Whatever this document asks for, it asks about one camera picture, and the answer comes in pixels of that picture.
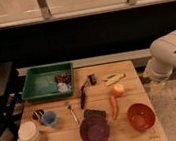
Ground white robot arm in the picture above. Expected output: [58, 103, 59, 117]
[145, 30, 176, 82]

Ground blue cup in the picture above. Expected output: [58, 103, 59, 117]
[42, 111, 58, 127]

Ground small black cylinder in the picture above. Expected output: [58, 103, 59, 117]
[88, 73, 97, 85]

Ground dark red grapes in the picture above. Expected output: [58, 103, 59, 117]
[54, 72, 72, 84]

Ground yellow banana peel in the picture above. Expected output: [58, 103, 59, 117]
[103, 73, 126, 86]

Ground peach apple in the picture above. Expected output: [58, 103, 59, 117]
[112, 84, 125, 97]

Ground orange carrot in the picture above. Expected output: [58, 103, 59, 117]
[109, 95, 118, 120]

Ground black sponge block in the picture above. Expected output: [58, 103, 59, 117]
[84, 109, 106, 118]

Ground green plastic tray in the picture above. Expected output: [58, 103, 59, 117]
[22, 62, 74, 102]

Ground purple bowl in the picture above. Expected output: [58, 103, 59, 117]
[79, 115, 111, 141]

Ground orange red bowl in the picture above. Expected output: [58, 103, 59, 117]
[126, 103, 156, 131]

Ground black chair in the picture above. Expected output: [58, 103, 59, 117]
[0, 62, 21, 136]

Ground black handled knife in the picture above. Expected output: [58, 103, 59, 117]
[80, 80, 89, 109]

